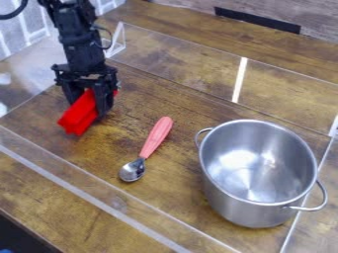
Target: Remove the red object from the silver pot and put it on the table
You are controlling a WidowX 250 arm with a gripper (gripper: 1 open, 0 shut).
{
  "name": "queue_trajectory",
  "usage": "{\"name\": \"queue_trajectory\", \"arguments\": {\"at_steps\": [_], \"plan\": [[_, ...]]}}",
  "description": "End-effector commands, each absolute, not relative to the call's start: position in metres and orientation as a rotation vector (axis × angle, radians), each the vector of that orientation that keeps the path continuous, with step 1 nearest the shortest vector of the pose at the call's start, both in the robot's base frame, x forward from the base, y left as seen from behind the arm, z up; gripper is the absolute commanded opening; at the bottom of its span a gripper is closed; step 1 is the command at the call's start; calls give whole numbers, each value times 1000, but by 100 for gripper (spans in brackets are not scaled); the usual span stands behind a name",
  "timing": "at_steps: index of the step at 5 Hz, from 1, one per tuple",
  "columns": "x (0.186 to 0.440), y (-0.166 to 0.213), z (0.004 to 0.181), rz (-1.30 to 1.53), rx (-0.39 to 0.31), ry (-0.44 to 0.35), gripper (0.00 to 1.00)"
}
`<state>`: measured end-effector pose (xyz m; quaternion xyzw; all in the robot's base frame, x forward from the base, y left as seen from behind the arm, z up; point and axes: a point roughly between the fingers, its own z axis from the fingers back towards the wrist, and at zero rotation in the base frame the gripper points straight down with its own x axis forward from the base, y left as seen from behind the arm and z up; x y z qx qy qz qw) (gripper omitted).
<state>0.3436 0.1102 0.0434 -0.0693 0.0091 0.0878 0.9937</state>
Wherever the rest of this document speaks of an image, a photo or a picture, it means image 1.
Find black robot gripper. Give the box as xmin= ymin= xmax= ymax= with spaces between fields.
xmin=52 ymin=36 xmax=119 ymax=118

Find red plastic block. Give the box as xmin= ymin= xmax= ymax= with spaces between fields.
xmin=56 ymin=88 xmax=121 ymax=137

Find silver metal pot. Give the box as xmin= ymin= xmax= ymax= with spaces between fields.
xmin=194 ymin=120 xmax=324 ymax=228

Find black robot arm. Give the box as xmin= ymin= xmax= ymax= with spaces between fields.
xmin=39 ymin=0 xmax=118 ymax=118

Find white tape strip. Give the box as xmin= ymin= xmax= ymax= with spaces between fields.
xmin=231 ymin=57 xmax=249 ymax=103

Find clear acrylic front barrier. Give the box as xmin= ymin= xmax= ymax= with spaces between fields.
xmin=0 ymin=126 xmax=241 ymax=253

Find spoon with pink handle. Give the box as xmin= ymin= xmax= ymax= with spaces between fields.
xmin=119 ymin=117 xmax=173 ymax=183

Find black strip on wall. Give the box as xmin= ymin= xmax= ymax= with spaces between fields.
xmin=214 ymin=7 xmax=301 ymax=35

